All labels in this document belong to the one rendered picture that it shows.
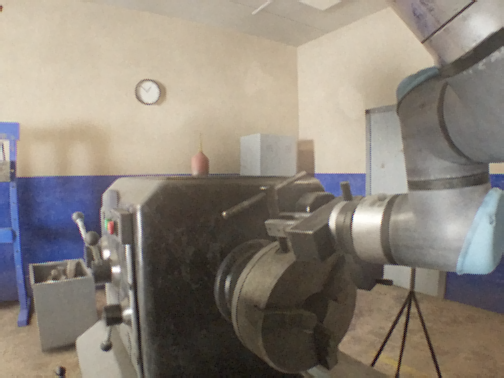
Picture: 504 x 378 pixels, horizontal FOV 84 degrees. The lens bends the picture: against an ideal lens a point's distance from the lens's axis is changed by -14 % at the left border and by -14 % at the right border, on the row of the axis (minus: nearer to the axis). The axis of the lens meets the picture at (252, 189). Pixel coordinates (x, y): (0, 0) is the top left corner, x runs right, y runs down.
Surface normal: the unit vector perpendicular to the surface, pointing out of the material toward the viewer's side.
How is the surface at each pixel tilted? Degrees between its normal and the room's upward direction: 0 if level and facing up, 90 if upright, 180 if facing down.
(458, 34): 125
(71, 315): 90
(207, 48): 90
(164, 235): 90
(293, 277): 90
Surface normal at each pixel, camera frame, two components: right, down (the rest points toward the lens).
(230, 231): 0.54, 0.04
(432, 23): -0.75, 0.63
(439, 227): -0.76, 0.13
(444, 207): -0.60, 0.12
